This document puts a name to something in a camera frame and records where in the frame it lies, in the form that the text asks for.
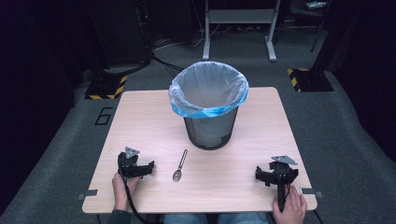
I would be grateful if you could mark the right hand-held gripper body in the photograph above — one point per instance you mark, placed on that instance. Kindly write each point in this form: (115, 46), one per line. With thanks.
(281, 174)

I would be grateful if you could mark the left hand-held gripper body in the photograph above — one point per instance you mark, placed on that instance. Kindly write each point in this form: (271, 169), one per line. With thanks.
(130, 164)

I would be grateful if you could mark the metal fork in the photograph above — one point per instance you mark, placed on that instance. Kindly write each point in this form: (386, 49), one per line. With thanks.
(179, 168)

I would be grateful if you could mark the black mesh trash bin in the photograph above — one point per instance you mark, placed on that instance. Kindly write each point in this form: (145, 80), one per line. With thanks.
(211, 130)

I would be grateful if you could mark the white and blue bin bag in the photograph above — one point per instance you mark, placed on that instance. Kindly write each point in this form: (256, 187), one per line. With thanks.
(208, 90)

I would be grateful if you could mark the person's left hand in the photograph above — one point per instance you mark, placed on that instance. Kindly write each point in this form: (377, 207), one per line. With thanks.
(122, 191)

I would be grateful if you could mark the person's right hand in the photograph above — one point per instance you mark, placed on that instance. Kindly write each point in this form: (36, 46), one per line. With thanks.
(292, 209)

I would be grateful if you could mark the person's legs in jeans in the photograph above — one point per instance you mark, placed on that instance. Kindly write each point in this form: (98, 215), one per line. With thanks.
(214, 218)

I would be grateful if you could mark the black base with hazard stripes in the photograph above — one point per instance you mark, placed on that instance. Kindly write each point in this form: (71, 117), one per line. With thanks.
(106, 88)
(311, 80)

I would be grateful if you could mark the black equipment cabinet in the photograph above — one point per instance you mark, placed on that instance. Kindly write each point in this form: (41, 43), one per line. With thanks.
(120, 31)

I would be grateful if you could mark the black stand pole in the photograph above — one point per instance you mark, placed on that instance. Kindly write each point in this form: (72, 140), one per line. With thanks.
(323, 43)

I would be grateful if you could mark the grey table bracket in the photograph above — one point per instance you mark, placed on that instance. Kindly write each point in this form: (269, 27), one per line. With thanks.
(88, 194)
(311, 192)

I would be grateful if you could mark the white metal desk frame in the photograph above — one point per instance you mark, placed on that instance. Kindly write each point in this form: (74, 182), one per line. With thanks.
(239, 16)

